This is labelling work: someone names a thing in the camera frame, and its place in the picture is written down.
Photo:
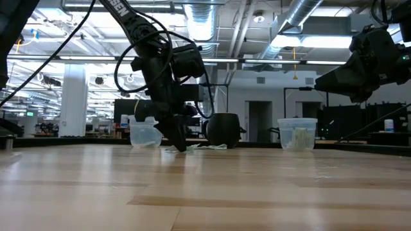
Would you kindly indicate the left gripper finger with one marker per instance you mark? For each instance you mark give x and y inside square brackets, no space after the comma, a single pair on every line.
[175,133]

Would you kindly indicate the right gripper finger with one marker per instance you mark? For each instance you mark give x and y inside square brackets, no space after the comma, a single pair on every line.
[350,77]
[361,97]

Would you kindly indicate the clear plastic cup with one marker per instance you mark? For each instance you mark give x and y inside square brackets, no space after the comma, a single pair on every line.
[297,123]
[144,134]

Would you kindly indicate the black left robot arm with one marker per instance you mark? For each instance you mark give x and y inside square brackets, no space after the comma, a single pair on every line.
[135,22]

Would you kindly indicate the black partition panels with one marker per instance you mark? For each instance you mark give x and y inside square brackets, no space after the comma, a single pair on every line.
[379,115]

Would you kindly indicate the black monitor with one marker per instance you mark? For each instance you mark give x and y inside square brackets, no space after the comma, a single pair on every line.
[123,107]

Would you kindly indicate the white wipes canister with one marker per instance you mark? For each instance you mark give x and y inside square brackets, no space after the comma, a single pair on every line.
[388,125]
[124,121]

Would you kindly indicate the black mug yellow inside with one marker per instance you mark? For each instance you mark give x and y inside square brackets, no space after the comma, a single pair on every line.
[223,130]

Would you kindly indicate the white building column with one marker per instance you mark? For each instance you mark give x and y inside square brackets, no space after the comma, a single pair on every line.
[73,102]

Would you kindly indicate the ceiling sensor dome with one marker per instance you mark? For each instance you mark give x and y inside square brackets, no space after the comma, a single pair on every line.
[258,18]

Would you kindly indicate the green exit sign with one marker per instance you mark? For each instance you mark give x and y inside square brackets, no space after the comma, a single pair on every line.
[30,114]

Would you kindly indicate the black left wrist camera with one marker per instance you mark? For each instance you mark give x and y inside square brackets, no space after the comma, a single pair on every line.
[187,61]

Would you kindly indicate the black rig frame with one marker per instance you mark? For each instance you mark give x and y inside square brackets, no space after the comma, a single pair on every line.
[305,88]

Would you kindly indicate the straight silver air duct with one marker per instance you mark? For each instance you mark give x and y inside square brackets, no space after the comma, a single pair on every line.
[201,25]

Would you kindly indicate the slanted silver air duct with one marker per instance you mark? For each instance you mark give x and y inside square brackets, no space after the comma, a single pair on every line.
[302,9]

